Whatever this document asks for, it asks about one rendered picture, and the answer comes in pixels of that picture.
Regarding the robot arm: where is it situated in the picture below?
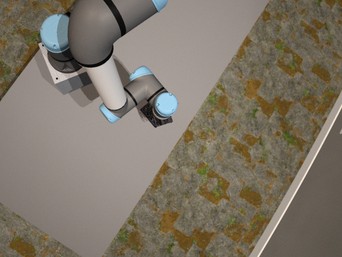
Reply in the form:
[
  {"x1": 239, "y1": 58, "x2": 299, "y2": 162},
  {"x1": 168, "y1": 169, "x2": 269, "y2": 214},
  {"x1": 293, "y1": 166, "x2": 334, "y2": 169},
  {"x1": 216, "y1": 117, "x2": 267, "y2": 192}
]
[{"x1": 40, "y1": 0, "x2": 178, "y2": 123}]

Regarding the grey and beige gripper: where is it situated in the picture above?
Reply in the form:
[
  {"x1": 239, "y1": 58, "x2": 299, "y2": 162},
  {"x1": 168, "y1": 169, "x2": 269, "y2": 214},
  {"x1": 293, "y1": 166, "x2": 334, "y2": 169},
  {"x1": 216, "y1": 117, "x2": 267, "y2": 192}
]
[{"x1": 147, "y1": 108, "x2": 173, "y2": 127}]

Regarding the dark grey knob panel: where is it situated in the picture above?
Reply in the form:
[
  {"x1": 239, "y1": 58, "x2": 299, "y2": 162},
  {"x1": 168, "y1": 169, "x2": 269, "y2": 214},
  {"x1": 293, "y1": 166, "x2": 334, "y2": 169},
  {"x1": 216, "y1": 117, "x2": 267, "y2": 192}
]
[{"x1": 140, "y1": 103, "x2": 155, "y2": 127}]

